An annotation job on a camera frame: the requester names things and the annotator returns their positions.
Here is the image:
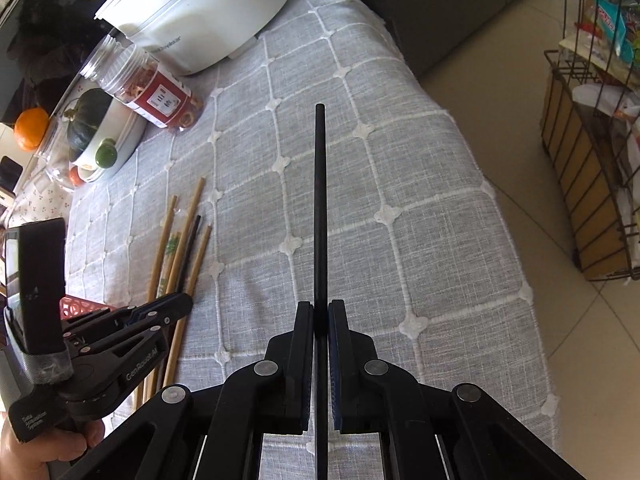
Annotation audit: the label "floral beige cloth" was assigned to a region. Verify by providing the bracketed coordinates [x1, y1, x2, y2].
[1, 170, 73, 229]

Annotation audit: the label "red label dried fruit jar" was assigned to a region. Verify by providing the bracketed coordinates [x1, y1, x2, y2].
[79, 35, 204, 131]

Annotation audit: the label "disposable chopsticks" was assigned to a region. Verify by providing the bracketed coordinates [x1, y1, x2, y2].
[156, 232, 181, 297]

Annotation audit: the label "grey checked tablecloth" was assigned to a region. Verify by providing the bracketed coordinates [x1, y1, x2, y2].
[66, 0, 559, 448]

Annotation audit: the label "black chopstick long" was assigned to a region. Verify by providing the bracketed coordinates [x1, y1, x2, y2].
[314, 103, 329, 480]

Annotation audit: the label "left hand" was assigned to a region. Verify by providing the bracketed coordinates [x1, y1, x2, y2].
[1, 419, 105, 479]

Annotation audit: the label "white rice cooker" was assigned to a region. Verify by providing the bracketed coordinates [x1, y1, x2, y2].
[96, 0, 288, 76]

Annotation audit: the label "orange fruit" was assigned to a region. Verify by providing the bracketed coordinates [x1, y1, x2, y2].
[13, 107, 49, 152]

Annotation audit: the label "dark green pumpkin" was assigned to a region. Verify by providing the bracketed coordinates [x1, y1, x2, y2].
[64, 88, 112, 162]

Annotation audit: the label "pink perforated basket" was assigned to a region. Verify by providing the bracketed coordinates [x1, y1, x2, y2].
[60, 296, 114, 320]

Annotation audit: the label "black chopstick short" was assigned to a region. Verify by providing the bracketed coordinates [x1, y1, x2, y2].
[156, 214, 202, 391]

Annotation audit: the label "black microwave oven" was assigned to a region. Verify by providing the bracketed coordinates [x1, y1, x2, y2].
[1, 0, 112, 127]

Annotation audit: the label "stacked white plates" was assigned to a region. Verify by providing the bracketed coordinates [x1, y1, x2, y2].
[73, 103, 148, 183]

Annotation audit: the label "white ceramic bowl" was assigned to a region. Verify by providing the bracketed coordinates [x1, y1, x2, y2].
[67, 90, 145, 181]

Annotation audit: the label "black wire rack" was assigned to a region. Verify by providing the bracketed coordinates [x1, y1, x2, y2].
[541, 0, 639, 282]

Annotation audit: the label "wooden chopstick tall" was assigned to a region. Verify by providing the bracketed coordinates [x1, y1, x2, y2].
[141, 177, 206, 403]

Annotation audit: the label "green lime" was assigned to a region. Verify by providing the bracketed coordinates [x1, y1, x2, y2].
[94, 138, 118, 169]

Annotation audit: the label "glass jar with tomatoes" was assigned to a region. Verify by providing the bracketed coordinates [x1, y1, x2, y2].
[38, 104, 91, 191]

